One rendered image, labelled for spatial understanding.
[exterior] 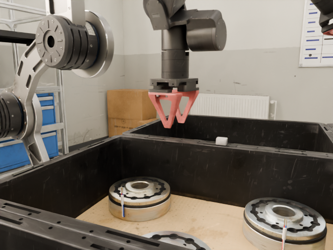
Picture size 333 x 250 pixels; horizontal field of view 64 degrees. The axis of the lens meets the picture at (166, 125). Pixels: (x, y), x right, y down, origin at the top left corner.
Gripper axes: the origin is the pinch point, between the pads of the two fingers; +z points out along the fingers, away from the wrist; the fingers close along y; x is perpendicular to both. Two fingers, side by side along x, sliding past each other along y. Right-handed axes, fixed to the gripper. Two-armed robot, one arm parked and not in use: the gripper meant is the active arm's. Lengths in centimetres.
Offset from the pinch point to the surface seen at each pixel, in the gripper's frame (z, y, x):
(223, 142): 1.0, -7.5, -13.2
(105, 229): 1.3, -36.0, -13.0
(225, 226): 11.5, -15.2, -16.5
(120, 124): 68, 249, 221
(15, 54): -24, 112, 236
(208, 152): 2.7, -8.6, -11.1
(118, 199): 8.4, -21.0, -1.5
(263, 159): 2.9, -7.6, -19.9
